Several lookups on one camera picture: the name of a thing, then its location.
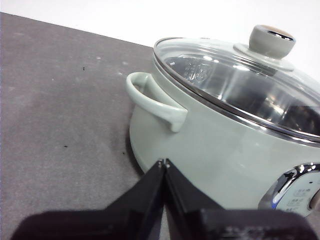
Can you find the pale green electric steamer pot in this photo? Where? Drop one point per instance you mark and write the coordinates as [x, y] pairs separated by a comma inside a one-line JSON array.
[[212, 150]]

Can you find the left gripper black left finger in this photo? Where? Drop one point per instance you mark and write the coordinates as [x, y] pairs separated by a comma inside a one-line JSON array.
[[112, 222]]

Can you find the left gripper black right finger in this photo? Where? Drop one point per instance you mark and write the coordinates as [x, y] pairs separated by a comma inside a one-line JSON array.
[[225, 225]]

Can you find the glass lid with gold-topped knob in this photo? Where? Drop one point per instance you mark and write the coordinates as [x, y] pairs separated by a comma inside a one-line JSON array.
[[270, 42]]

